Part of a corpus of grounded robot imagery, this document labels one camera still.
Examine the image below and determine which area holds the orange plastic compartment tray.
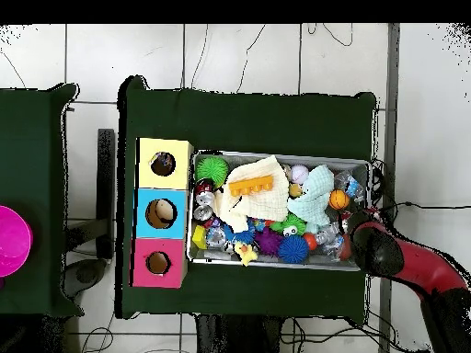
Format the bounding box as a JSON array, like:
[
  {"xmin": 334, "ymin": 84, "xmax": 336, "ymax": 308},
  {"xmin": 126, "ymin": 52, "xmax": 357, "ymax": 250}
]
[{"xmin": 228, "ymin": 175, "xmax": 275, "ymax": 197}]

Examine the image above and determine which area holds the cream waffle cloth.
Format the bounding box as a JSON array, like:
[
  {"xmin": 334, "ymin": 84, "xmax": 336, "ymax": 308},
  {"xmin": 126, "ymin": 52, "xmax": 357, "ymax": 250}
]
[{"xmin": 214, "ymin": 154, "xmax": 290, "ymax": 233}]

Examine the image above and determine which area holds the mint green knitted cloth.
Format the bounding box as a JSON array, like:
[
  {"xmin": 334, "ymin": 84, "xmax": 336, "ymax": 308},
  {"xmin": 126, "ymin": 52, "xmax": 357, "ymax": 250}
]
[{"xmin": 286, "ymin": 164, "xmax": 335, "ymax": 227}]

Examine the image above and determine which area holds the blue spiky ball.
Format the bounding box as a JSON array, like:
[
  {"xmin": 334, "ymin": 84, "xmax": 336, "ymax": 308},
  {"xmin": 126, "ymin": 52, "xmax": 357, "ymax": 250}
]
[{"xmin": 277, "ymin": 234, "xmax": 309, "ymax": 265}]

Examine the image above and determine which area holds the colourful polka dot cloth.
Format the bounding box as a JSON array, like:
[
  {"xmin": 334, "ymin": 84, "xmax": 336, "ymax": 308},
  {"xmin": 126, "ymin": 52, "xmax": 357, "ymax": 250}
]
[{"xmin": 150, "ymin": 151, "xmax": 177, "ymax": 177}]

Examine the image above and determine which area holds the wooden box with three holes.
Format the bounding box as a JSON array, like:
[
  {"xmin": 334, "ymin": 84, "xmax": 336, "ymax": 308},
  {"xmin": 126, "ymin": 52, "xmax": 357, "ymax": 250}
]
[{"xmin": 128, "ymin": 137, "xmax": 194, "ymax": 289}]

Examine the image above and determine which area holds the large green spiky ball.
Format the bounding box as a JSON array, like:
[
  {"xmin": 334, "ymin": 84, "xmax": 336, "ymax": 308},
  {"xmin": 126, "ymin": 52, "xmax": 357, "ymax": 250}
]
[{"xmin": 194, "ymin": 156, "xmax": 229, "ymax": 188}]

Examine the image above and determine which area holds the purple spiky ball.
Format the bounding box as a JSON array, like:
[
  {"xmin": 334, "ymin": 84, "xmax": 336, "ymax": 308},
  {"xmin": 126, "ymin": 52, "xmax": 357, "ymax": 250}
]
[{"xmin": 253, "ymin": 227, "xmax": 283, "ymax": 257}]

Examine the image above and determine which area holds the yellow plush duck toy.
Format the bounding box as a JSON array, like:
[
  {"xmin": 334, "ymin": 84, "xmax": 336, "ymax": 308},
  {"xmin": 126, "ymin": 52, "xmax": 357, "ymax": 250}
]
[{"xmin": 233, "ymin": 241, "xmax": 258, "ymax": 267}]

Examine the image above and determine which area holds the white baseball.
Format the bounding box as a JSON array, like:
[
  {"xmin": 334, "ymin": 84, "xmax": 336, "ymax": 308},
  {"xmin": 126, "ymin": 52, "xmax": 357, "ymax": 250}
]
[{"xmin": 290, "ymin": 164, "xmax": 309, "ymax": 185}]

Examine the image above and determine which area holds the dark green table cloth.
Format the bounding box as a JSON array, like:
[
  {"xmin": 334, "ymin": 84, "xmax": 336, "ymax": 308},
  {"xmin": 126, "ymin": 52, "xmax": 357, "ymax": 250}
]
[{"xmin": 115, "ymin": 74, "xmax": 378, "ymax": 320}]

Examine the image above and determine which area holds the small orange basketball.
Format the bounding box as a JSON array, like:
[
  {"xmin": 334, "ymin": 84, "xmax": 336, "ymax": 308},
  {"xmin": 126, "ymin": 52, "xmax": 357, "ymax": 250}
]
[{"xmin": 328, "ymin": 188, "xmax": 350, "ymax": 211}]

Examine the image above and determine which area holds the grey stand base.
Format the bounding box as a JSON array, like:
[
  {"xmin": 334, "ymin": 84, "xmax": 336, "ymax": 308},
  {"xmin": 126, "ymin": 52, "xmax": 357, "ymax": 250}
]
[{"xmin": 60, "ymin": 257, "xmax": 109, "ymax": 300}]

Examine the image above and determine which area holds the dark green side table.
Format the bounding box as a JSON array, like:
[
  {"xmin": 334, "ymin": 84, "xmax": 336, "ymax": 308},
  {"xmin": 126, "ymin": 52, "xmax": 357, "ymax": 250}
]
[{"xmin": 0, "ymin": 83, "xmax": 84, "ymax": 317}]

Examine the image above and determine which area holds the magenta round disc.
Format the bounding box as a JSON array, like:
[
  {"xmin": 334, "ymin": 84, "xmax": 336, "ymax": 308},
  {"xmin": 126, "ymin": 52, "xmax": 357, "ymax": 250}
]
[{"xmin": 0, "ymin": 204, "xmax": 34, "ymax": 279}]

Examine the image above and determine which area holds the shallow wire mesh bin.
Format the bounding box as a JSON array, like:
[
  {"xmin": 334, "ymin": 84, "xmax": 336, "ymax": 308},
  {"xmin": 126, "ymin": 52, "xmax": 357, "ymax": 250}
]
[{"xmin": 185, "ymin": 149, "xmax": 371, "ymax": 272}]

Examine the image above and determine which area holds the black upright post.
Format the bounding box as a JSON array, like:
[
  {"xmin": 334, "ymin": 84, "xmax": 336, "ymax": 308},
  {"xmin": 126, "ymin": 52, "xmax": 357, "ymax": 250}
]
[{"xmin": 96, "ymin": 128, "xmax": 116, "ymax": 260}]

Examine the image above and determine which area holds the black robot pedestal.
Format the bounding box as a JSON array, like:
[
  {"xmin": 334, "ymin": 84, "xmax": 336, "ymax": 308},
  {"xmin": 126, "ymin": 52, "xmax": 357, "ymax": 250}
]
[{"xmin": 194, "ymin": 313, "xmax": 284, "ymax": 353}]

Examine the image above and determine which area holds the black power cable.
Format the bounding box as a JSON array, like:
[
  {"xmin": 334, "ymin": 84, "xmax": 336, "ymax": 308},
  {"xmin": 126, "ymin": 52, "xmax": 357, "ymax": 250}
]
[{"xmin": 369, "ymin": 199, "xmax": 471, "ymax": 227}]

